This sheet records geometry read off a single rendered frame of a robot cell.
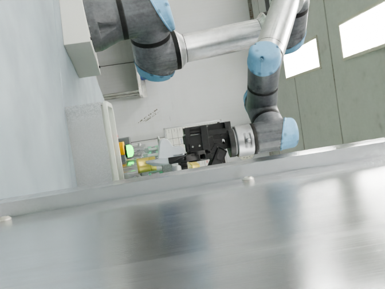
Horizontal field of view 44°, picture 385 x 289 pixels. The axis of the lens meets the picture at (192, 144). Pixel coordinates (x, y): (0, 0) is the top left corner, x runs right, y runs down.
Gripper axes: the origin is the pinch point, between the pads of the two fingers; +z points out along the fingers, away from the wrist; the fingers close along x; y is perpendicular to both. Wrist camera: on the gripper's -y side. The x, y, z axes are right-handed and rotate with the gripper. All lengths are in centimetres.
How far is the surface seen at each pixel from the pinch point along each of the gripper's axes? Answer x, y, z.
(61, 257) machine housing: 90, 1, 4
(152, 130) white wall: -611, 18, -4
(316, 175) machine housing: 79, 2, -12
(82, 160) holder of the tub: 6.0, 3.5, 14.8
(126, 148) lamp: -55, 4, 8
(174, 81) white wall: -609, 87, -48
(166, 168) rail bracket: -12.8, -2.6, -3.5
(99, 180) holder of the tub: 5.9, -1.5, 11.8
